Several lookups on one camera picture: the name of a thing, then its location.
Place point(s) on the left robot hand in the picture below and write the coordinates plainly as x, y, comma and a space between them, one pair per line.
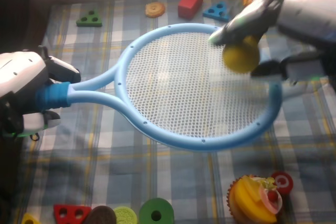
21, 74

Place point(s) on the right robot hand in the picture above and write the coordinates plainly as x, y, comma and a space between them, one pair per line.
307, 6

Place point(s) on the yellow toy ball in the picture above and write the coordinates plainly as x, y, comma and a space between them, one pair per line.
240, 58

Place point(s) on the light blue toy racket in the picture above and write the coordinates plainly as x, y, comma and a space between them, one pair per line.
183, 28

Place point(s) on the green triangle block with holes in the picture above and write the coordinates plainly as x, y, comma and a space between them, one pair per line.
90, 20

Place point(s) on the blue triangle block with holes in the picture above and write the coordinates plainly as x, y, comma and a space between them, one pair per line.
216, 12

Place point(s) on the red rectangular block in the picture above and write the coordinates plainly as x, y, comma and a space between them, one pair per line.
190, 2

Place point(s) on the yellow block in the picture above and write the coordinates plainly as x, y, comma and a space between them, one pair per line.
30, 219

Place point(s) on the red triangle block with holes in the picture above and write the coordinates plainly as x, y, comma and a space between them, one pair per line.
69, 213

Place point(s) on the tan toy cookie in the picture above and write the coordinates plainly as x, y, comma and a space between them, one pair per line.
155, 9

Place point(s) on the brown toy cookie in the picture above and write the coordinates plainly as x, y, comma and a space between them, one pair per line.
101, 216

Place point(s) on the green toy cookie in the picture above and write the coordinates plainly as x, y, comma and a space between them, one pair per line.
126, 216

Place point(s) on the red swirl toy roll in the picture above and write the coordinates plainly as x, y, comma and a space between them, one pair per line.
283, 182

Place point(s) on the green block with hole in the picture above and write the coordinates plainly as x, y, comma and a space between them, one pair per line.
155, 212

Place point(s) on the blue checked cloth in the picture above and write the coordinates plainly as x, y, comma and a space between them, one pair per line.
183, 176

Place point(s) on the toy cupcake with fruit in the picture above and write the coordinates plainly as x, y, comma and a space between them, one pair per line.
249, 203

